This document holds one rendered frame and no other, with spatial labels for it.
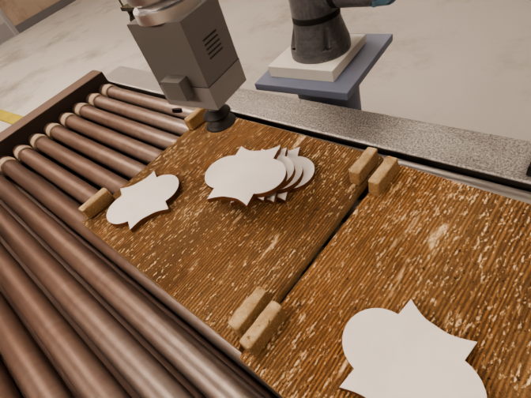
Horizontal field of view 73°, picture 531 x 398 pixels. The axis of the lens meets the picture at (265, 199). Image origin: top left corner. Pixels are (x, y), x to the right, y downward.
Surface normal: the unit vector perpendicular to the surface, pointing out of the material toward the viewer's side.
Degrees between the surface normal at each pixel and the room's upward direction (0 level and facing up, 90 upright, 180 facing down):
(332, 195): 0
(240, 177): 0
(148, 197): 0
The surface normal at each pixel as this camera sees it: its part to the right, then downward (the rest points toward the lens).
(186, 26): 0.82, 0.22
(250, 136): -0.27, -0.66
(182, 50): -0.50, 0.72
